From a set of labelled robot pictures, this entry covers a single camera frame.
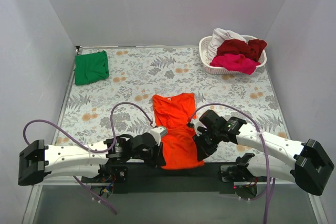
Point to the dark red t-shirt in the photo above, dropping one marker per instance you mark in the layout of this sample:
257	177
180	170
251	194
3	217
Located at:
251	49

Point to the aluminium frame rail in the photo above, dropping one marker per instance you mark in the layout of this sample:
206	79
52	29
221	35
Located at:
52	179

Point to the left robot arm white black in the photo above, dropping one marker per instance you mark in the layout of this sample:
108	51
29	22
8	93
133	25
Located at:
39	161

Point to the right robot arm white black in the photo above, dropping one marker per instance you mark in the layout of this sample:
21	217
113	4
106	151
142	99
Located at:
304	163

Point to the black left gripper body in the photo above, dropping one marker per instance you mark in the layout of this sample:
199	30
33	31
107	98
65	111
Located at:
159	156

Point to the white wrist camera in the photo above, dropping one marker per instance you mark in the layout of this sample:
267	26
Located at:
158	133
197	126

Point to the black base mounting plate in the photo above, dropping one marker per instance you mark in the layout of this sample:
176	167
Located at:
141	178

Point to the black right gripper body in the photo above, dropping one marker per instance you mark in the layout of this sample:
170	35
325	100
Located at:
202	145

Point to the orange t-shirt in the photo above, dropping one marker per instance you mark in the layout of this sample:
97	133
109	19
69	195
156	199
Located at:
179	150

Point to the white t-shirt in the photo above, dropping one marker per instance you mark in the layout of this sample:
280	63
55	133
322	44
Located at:
218	37

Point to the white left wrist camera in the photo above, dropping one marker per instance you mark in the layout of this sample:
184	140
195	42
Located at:
158	133

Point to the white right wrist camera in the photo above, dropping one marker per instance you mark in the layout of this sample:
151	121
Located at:
197	126

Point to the white plastic laundry basket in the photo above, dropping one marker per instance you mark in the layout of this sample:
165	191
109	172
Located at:
203	52

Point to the folded green t-shirt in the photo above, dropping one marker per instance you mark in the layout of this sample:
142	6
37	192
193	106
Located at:
90	68

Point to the magenta pink t-shirt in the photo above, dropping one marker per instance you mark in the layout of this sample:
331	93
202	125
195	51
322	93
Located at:
235	63

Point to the floral patterned table mat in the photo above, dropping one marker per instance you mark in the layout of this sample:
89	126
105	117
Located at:
123	104

